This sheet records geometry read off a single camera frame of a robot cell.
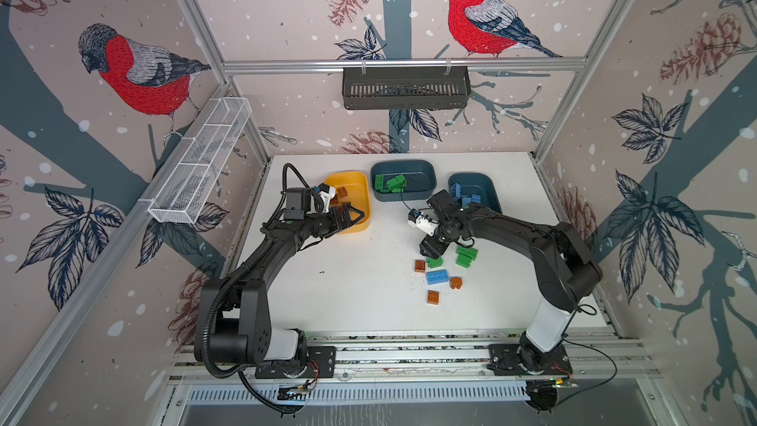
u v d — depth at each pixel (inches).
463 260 36.2
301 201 27.0
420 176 44.9
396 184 42.8
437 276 34.5
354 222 30.6
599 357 24.5
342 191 42.5
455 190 42.1
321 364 28.8
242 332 16.6
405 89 41.1
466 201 41.1
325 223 29.9
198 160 30.8
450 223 27.0
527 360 25.9
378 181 43.5
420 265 35.6
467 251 36.4
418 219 32.9
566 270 18.8
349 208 30.6
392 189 42.1
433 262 35.2
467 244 29.5
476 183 45.1
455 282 34.1
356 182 44.4
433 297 32.8
